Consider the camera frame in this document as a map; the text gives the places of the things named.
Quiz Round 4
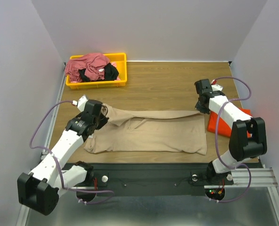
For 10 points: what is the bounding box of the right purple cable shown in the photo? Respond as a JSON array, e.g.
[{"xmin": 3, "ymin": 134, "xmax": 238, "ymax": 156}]
[{"xmin": 209, "ymin": 77, "xmax": 253, "ymax": 204}]

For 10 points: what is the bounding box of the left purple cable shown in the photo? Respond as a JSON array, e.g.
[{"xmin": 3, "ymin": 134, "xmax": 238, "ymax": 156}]
[{"xmin": 29, "ymin": 100, "xmax": 115, "ymax": 205}]

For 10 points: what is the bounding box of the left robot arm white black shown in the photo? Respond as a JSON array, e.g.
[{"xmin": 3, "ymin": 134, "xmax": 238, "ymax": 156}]
[{"xmin": 17, "ymin": 96, "xmax": 108, "ymax": 216}]

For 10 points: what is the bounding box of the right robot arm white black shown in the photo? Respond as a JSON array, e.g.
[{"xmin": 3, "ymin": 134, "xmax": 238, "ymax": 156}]
[{"xmin": 194, "ymin": 79, "xmax": 267, "ymax": 184}]

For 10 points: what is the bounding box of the orange folded t shirt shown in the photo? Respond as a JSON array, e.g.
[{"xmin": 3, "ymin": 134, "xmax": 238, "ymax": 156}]
[{"xmin": 207, "ymin": 108, "xmax": 251, "ymax": 137}]

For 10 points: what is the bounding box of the beige t shirt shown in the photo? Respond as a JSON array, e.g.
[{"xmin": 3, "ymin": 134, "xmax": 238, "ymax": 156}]
[{"xmin": 84, "ymin": 105, "xmax": 207, "ymax": 155}]

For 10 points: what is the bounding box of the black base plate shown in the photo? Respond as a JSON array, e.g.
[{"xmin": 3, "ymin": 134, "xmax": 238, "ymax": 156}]
[{"xmin": 92, "ymin": 163, "xmax": 234, "ymax": 196}]

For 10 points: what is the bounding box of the aluminium frame rail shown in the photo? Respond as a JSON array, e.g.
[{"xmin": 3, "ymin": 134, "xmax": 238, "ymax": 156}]
[{"xmin": 16, "ymin": 62, "xmax": 102, "ymax": 226}]

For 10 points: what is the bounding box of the black t shirt in bin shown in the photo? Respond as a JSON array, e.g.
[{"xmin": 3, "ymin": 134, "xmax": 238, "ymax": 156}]
[{"xmin": 78, "ymin": 63, "xmax": 120, "ymax": 82}]

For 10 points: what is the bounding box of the purple cable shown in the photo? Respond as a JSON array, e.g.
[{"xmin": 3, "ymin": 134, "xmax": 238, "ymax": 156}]
[
  {"xmin": 209, "ymin": 77, "xmax": 253, "ymax": 204},
  {"xmin": 29, "ymin": 100, "xmax": 115, "ymax": 205}
]

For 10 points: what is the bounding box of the pink t shirt in bin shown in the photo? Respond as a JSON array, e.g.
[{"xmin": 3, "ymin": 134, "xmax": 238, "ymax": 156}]
[{"xmin": 65, "ymin": 53, "xmax": 110, "ymax": 83}]

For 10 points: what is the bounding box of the yellow plastic bin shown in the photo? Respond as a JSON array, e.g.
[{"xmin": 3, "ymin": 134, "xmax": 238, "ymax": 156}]
[{"xmin": 65, "ymin": 53, "xmax": 127, "ymax": 89}]

